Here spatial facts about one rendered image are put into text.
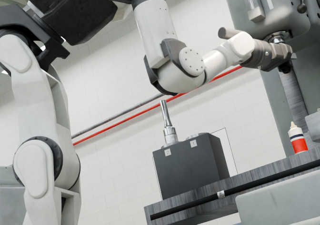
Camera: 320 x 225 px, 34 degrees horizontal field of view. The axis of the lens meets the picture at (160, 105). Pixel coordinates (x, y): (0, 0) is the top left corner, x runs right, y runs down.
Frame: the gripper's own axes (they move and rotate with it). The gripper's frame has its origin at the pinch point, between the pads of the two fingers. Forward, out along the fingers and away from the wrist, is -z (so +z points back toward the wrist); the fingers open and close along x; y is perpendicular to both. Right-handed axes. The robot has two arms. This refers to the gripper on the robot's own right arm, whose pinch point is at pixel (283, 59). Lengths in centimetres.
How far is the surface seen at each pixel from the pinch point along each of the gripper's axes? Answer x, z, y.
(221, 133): 338, -344, -110
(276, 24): -5.6, 6.2, -8.4
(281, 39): -2.2, 0.9, -5.8
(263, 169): 8.6, 14.0, 33.6
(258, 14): -4.4, 12.4, -11.3
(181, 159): 40.6, 15.0, 19.9
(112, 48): 475, -306, -299
